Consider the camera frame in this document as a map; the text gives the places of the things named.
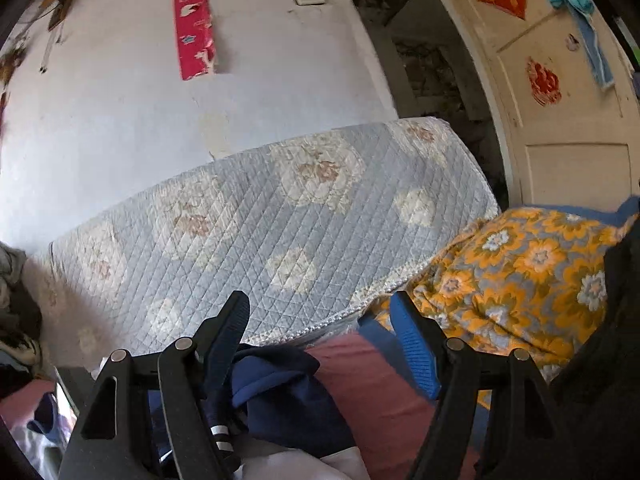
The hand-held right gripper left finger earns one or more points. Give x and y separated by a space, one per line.
232 321

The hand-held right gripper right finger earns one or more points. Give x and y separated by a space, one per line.
415 346

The white and navy varsity jacket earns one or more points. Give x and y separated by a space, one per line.
280 400

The pile of clothes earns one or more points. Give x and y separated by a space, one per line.
20 310

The pink blanket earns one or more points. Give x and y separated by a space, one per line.
380 390

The grey floral quilted cover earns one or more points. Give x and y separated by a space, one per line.
300 230

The orange floral quilt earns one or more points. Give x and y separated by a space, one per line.
525 270

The dark cloth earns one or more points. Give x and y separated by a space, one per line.
610 360

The red paper cutting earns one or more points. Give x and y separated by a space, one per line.
543 81

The small round door sticker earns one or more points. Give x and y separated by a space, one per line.
573 42

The light blue towel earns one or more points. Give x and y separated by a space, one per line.
582 25

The red wall banner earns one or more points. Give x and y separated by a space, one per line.
192 20

